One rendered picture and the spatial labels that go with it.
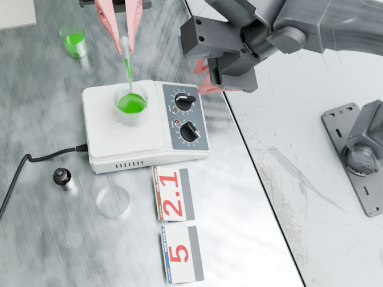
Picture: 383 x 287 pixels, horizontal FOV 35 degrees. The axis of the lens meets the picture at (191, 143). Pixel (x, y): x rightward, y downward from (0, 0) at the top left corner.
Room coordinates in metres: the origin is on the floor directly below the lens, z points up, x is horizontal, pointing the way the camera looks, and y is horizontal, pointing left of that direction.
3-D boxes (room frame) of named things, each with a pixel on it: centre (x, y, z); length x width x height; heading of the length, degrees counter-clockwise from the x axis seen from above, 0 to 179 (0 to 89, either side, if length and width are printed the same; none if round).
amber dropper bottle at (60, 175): (0.23, 0.20, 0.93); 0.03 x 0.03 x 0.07
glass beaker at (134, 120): (0.34, 0.10, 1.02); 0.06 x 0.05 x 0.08; 56
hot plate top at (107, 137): (0.33, 0.11, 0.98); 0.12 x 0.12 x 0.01; 19
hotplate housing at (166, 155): (0.34, 0.09, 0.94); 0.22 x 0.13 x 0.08; 109
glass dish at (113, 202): (0.21, 0.11, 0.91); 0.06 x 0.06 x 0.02
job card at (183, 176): (0.24, 0.02, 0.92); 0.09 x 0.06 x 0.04; 18
